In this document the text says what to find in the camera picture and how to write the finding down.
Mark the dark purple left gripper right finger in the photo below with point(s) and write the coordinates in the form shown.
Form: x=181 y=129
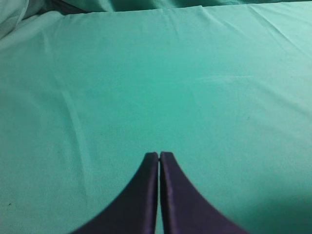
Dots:
x=184 y=210

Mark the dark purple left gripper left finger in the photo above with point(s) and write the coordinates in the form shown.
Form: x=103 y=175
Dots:
x=134 y=210

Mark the green cloth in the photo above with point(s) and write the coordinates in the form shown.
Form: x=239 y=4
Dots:
x=227 y=89

